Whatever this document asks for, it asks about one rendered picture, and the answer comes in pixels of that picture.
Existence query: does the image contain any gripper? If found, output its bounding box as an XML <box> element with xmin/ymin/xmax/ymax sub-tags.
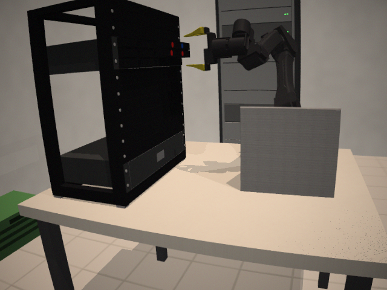
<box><xmin>184</xmin><ymin>27</ymin><xmax>231</xmax><ymax>71</ymax></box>

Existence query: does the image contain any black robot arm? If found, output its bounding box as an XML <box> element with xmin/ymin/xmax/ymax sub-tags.
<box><xmin>213</xmin><ymin>19</ymin><xmax>301</xmax><ymax>108</ymax></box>

